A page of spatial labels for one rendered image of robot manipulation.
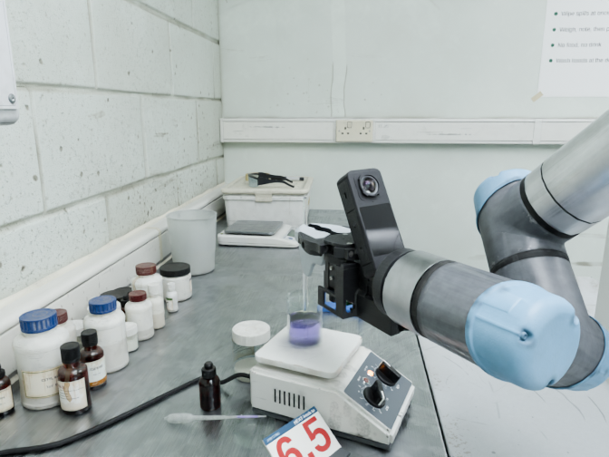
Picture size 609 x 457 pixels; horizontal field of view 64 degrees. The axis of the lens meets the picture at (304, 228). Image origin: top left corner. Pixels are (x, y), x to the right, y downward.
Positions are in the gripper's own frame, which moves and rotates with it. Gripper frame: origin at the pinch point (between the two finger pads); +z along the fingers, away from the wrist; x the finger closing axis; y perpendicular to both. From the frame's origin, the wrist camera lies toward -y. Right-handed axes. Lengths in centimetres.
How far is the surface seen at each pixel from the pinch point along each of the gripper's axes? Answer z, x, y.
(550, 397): -16.8, 31.5, 26.1
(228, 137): 138, 44, -6
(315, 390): -6.5, -2.5, 19.8
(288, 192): 92, 47, 12
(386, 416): -12.3, 4.3, 22.5
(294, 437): -9.4, -7.3, 23.0
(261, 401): 0.0, -7.1, 23.4
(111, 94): 69, -11, -19
